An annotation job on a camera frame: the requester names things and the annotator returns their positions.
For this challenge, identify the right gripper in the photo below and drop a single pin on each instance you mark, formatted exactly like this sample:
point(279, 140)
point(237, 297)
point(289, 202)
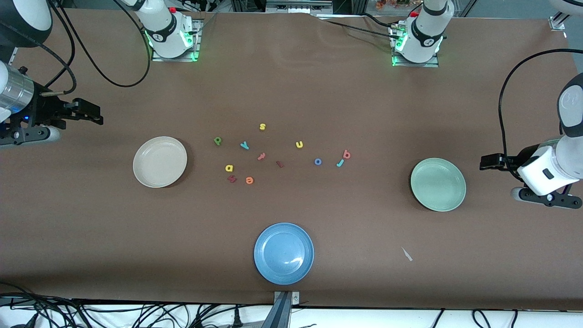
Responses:
point(44, 110)

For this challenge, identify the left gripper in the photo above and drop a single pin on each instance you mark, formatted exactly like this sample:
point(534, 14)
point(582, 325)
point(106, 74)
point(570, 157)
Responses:
point(512, 162)

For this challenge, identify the green letter p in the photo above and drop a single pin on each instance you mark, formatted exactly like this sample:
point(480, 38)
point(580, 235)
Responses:
point(217, 140)

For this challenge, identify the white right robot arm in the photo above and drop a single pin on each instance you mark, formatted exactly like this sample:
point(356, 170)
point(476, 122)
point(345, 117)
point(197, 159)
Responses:
point(166, 34)

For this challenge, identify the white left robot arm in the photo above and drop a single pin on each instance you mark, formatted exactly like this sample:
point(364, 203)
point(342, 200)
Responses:
point(426, 32)

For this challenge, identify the green plate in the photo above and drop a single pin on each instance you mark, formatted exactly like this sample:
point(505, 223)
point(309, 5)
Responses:
point(438, 184)

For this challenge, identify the beige plate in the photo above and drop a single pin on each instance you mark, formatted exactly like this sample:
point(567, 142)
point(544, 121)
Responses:
point(160, 162)

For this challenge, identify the white paper scrap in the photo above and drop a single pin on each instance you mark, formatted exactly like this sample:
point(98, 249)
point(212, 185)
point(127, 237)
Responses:
point(406, 254)

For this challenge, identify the dark red letter z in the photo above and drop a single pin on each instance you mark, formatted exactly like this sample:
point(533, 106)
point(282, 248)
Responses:
point(232, 179)

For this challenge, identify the blue plate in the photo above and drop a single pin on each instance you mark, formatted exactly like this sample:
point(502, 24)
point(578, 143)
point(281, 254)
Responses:
point(283, 253)

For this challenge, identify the aluminium crossbar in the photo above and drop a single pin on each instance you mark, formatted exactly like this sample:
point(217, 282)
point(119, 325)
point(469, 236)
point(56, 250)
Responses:
point(298, 6)

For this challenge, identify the black power plug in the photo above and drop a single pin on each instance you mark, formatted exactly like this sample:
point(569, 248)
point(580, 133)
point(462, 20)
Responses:
point(237, 319)

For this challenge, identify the aluminium frame rail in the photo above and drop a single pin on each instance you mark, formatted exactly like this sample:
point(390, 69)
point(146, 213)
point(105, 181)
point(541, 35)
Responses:
point(558, 23)
point(9, 64)

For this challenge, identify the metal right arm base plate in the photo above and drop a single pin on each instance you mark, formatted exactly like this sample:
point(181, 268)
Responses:
point(196, 45)

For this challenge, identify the metal camera post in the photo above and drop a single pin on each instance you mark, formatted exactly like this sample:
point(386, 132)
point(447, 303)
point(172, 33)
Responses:
point(283, 310)

